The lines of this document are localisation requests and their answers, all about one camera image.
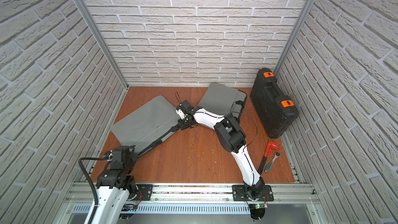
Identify grey laptop bag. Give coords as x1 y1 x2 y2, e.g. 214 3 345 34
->
111 96 180 157
198 83 247 119

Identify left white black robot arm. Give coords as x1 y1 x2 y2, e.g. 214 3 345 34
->
78 146 138 224

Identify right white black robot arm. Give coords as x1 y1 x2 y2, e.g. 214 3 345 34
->
176 101 265 200

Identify black tool case orange latches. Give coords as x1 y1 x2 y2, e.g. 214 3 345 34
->
250 68 299 139

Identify red black pipe wrench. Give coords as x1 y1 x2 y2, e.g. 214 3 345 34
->
258 141 278 174

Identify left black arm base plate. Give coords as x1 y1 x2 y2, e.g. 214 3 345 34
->
133 184 154 201

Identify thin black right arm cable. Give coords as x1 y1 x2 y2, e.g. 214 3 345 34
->
239 111 259 150

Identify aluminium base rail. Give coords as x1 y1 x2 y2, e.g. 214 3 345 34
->
63 181 321 206

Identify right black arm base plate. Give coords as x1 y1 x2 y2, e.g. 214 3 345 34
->
232 185 274 202

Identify green handled ratchet wrench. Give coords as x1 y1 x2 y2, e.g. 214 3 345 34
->
264 151 280 172

